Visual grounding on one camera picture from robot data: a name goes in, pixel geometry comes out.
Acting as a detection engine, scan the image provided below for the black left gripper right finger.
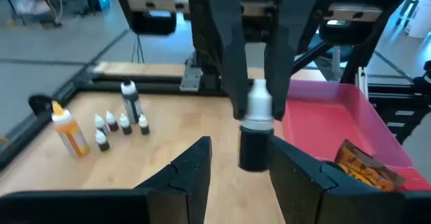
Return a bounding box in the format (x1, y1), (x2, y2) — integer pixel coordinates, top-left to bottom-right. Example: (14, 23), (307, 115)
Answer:
(268, 135), (431, 224)

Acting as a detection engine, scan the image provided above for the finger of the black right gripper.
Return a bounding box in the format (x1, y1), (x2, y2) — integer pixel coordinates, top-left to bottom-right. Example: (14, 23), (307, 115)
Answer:
(189, 0), (250, 120)
(264, 0), (337, 121)

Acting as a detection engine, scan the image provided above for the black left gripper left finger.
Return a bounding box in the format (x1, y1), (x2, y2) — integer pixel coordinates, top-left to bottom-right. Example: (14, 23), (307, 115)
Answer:
(0, 135), (213, 224)

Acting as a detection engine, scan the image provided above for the brown taco seasoning packet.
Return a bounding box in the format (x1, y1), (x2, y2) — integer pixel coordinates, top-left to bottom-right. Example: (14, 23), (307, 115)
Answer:
(333, 139), (407, 192)

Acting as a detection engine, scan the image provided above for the tall black white-capped bottle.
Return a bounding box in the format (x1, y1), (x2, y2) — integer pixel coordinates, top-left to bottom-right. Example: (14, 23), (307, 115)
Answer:
(120, 77), (143, 124)

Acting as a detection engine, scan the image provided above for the orange squeeze bottle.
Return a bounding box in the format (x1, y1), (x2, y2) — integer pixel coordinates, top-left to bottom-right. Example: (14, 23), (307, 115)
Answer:
(51, 100), (90, 158)

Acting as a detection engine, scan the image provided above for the pink plastic tray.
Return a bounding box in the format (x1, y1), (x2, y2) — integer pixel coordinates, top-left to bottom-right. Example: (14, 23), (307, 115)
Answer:
(281, 79), (431, 191)

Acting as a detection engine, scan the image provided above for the grey wheeled cart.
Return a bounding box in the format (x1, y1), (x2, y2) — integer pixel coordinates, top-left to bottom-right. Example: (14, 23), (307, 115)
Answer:
(0, 0), (65, 28)

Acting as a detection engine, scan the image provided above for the black floor device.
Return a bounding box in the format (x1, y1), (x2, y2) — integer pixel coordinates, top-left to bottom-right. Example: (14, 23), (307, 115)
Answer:
(413, 61), (431, 94)

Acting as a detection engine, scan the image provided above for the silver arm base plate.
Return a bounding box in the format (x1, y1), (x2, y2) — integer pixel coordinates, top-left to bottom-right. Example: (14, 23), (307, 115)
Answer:
(179, 52), (203, 92)

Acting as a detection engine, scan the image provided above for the black aluminium table frame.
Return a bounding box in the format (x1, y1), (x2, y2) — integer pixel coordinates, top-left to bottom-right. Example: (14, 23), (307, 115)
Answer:
(0, 42), (431, 171)

